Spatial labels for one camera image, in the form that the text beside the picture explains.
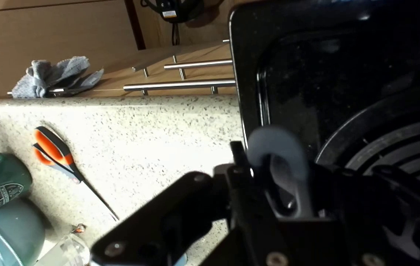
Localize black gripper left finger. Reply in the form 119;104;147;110
90;138;271;266

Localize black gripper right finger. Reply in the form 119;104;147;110
312;163;420;266

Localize steel pot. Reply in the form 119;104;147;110
246;125;315;220

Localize black coil burner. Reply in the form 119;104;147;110
315;85;420;208

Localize clear glass bottle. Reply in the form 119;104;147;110
34;223;93;266

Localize orange black scissors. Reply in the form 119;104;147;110
31;124;121;221

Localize wooden base cabinet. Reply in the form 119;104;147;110
86;41;237;100

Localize teal bowl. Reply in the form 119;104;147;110
0;196;49;266

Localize grey cloth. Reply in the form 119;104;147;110
8;54;105;100

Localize black electric stove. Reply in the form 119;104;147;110
228;0;420;266

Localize black power adapter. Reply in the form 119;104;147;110
141;0;207;45

